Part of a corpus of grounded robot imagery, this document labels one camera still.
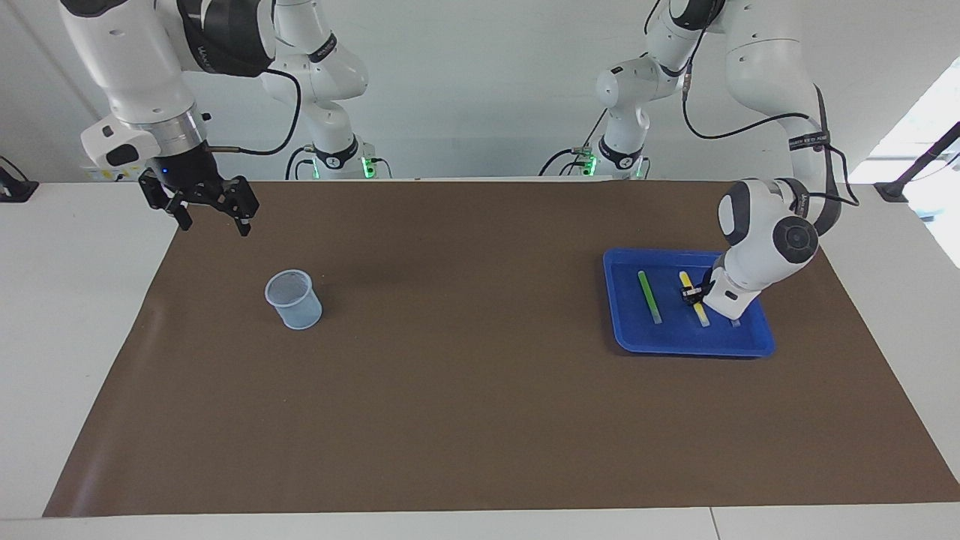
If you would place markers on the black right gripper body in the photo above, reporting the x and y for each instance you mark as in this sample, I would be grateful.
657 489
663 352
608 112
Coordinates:
184 176

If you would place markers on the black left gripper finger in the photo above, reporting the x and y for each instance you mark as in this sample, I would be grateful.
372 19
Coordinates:
688 295

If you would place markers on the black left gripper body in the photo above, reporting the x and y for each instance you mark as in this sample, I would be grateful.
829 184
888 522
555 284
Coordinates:
706 289

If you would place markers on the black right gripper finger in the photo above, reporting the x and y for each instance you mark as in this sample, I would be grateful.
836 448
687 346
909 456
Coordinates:
244 202
176 210

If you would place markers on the yellow pen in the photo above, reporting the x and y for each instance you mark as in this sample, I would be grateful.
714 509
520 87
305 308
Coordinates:
702 316

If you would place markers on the green pen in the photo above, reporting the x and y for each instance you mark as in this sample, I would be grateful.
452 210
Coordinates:
649 296

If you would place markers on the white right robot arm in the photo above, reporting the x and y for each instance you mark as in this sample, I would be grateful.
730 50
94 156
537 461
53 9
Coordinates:
127 60

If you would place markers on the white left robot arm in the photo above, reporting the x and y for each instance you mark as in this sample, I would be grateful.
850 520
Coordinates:
765 255

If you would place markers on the blue plastic tray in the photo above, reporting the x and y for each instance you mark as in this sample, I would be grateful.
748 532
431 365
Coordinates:
675 337

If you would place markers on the translucent plastic cup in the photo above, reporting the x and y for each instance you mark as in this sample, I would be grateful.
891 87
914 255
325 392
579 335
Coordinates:
296 307

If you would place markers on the black clamp with pole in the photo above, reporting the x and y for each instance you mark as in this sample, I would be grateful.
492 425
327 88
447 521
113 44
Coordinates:
907 176

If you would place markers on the brown table mat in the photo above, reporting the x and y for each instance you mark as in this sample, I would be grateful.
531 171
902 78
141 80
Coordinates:
450 375

